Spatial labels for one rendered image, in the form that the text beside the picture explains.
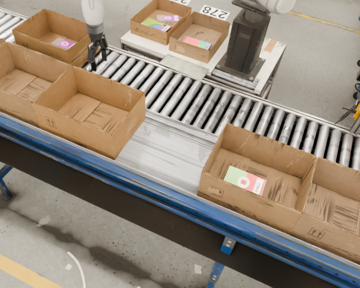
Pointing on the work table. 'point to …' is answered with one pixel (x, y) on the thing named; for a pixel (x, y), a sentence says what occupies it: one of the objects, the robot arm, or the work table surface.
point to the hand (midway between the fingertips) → (99, 62)
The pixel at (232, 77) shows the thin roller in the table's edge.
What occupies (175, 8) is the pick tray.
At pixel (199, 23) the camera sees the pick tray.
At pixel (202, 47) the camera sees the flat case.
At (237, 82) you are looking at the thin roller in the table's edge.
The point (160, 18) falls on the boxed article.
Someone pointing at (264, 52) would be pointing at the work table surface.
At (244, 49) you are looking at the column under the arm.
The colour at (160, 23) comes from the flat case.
